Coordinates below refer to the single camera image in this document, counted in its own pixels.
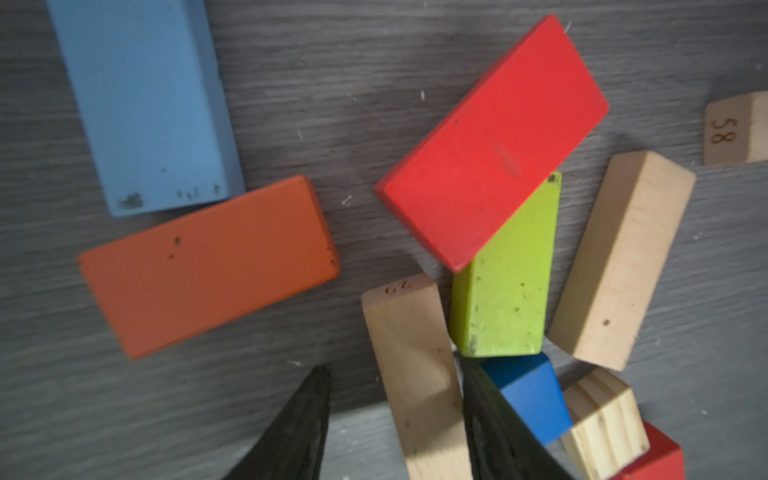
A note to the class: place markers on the red arch wood block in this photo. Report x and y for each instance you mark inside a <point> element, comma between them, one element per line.
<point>519,122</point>

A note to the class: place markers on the orange wood block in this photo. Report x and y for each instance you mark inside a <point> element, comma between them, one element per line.
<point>182,278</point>

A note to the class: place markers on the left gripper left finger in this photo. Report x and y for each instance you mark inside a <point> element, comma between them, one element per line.
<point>293,445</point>

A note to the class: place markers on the small natural wood cube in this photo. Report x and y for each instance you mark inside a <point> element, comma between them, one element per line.
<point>607,433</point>

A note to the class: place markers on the natural wood block 31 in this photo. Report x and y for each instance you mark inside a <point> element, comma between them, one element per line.
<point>619,261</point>

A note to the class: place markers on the light blue wood block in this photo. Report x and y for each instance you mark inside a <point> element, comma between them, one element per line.
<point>146,81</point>

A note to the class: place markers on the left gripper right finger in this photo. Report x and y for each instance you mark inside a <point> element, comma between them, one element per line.
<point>500,444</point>

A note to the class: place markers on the lime green wood block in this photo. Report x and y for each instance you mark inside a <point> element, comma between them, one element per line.
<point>499,301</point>

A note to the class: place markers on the natural wood block 58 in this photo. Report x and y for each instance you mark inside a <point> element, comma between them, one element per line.
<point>735,130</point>

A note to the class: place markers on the natural wood block 29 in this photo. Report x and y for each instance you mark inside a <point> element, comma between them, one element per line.
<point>408,332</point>

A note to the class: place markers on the dark blue wood cube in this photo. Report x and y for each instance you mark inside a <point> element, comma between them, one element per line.
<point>530,386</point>

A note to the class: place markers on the small red wood cube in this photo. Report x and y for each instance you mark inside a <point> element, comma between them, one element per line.
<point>663,461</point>

